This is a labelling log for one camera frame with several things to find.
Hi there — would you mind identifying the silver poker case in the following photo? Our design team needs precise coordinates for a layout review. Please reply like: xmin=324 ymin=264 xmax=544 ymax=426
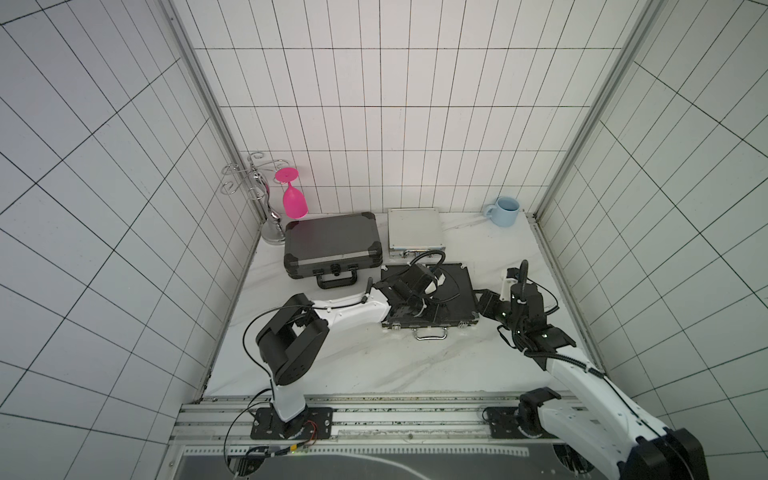
xmin=387 ymin=208 xmax=446 ymax=258

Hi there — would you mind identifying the aluminium mounting rail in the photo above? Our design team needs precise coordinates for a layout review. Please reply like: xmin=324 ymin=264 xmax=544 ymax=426
xmin=170 ymin=392 xmax=655 ymax=448

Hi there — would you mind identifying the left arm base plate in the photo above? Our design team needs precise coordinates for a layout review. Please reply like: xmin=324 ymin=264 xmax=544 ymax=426
xmin=250 ymin=407 xmax=334 ymax=441

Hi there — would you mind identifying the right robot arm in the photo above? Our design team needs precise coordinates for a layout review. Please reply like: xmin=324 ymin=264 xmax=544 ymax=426
xmin=475 ymin=282 xmax=709 ymax=479

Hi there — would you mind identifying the pink hourglass object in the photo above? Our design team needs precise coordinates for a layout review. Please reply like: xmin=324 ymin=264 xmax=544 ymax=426
xmin=275 ymin=167 xmax=309 ymax=220

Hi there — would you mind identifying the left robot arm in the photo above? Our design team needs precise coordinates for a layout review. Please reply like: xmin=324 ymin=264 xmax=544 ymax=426
xmin=255 ymin=263 xmax=445 ymax=423

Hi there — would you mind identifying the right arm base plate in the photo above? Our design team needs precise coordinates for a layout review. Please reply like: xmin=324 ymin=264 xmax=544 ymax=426
xmin=482 ymin=406 xmax=556 ymax=440

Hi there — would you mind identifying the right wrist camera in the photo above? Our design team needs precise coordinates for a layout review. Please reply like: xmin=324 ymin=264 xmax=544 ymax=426
xmin=500 ymin=267 xmax=519 ymax=301

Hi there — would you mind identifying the blue round object behind case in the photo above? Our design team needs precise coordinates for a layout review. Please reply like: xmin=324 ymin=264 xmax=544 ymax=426
xmin=482 ymin=196 xmax=520 ymax=228

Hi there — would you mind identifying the black poker case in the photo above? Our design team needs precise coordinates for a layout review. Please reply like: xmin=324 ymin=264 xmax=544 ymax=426
xmin=283 ymin=212 xmax=383 ymax=289
xmin=382 ymin=263 xmax=480 ymax=340

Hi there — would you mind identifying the chrome wire wall rack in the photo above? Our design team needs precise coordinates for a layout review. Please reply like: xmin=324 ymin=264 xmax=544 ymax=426
xmin=220 ymin=151 xmax=289 ymax=246

